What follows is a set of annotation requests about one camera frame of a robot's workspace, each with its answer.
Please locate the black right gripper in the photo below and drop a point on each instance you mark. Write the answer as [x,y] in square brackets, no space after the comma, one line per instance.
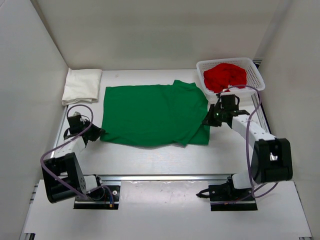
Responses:
[209,120]

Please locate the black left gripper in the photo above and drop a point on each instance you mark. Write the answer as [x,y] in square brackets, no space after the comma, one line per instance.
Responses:
[96,133]

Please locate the green t shirt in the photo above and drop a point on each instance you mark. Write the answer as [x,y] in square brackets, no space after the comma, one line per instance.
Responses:
[155,115]

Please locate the white t shirt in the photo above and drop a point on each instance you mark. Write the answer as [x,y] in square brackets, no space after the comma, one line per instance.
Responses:
[81,85]

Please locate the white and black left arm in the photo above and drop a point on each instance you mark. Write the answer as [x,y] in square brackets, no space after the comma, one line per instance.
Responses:
[65,162]

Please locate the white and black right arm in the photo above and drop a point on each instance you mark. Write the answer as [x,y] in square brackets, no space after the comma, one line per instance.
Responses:
[269,158]

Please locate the red t shirt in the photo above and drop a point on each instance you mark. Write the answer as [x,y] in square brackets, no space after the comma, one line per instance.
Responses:
[224,75]

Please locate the white plastic basket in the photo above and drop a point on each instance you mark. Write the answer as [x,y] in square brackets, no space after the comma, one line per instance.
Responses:
[254,78]

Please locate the white front cover board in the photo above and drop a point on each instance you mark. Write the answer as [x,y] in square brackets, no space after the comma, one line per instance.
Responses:
[154,210]

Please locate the aluminium left table rail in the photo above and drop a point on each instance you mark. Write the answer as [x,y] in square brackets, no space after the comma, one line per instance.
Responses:
[60,126]

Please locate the aluminium right table rail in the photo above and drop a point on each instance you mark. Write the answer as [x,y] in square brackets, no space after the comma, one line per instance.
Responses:
[260,113]

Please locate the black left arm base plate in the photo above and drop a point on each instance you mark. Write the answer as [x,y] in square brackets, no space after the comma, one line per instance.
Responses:
[102,194]

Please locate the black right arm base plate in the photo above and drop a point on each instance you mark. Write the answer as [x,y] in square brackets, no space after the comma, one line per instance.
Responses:
[225,197]

